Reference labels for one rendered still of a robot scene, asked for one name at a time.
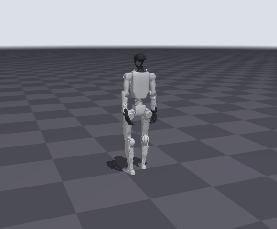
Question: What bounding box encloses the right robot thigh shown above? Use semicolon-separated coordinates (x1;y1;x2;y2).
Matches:
140;108;152;144

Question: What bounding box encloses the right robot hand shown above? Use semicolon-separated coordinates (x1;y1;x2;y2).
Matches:
149;107;157;124

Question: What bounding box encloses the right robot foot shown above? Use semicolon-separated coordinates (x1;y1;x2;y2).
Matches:
138;162;146;169

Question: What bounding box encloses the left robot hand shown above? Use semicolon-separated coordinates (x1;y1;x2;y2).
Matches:
123;109;135;125

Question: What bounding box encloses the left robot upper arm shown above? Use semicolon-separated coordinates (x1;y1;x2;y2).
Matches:
123;72;133;97

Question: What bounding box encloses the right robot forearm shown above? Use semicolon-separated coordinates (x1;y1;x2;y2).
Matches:
150;94;157;111

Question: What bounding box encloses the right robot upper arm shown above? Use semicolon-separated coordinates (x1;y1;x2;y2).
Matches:
149;73;156;95

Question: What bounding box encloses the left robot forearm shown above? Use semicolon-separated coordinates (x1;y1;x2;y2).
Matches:
121;91;128;113

